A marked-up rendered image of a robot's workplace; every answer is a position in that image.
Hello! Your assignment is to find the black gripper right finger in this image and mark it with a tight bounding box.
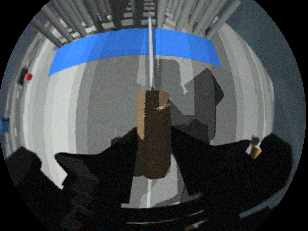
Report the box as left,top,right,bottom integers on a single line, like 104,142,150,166
170,126,251,197

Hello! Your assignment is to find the blue tape strip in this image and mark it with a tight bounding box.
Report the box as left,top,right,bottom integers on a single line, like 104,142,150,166
49,27,222,75

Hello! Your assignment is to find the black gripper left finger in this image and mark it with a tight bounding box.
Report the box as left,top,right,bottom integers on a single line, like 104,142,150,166
54,127,138,204

